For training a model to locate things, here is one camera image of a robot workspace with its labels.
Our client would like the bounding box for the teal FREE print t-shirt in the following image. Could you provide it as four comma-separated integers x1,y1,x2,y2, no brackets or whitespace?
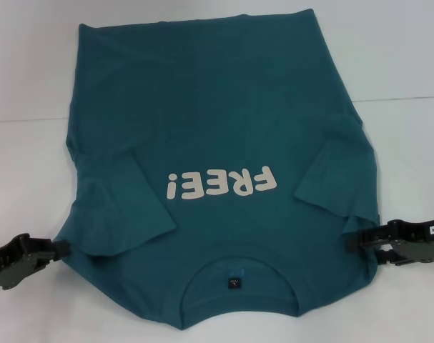
54,12,382,324

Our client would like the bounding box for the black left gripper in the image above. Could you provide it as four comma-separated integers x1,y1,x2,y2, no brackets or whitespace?
0,234,71,291

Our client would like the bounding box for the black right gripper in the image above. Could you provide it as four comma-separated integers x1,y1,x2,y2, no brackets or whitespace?
346,218,434,267

